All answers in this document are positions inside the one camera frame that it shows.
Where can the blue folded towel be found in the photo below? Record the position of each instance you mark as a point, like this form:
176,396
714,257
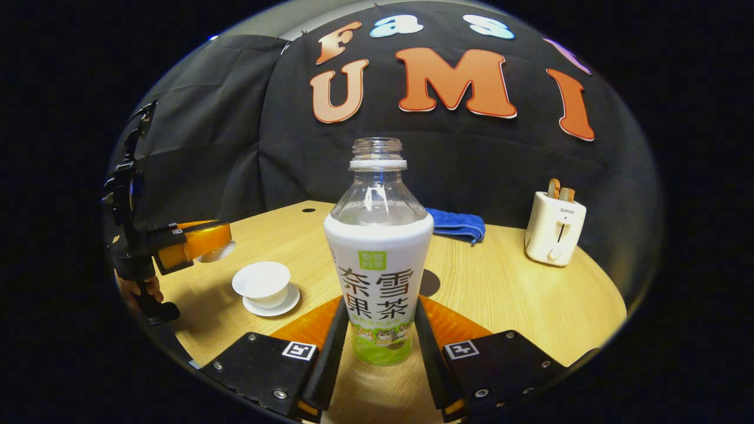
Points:
456,224

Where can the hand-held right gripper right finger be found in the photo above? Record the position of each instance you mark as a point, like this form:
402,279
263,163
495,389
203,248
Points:
430,359

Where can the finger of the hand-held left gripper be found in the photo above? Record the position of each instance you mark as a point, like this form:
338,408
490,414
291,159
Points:
194,247
197,224

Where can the dark round coaster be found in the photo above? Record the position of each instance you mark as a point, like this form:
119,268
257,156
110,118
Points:
430,282

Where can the white teacup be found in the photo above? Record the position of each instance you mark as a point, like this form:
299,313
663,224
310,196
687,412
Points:
262,284

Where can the clear water bottle white label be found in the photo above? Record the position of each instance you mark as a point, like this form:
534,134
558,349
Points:
377,259

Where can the white toaster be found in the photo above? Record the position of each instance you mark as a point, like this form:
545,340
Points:
554,232

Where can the white saucer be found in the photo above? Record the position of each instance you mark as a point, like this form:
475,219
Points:
283,306

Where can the toasted bread slice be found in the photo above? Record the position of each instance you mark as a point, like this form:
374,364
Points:
567,194
554,188

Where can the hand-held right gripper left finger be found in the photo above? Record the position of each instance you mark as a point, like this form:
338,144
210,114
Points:
330,359

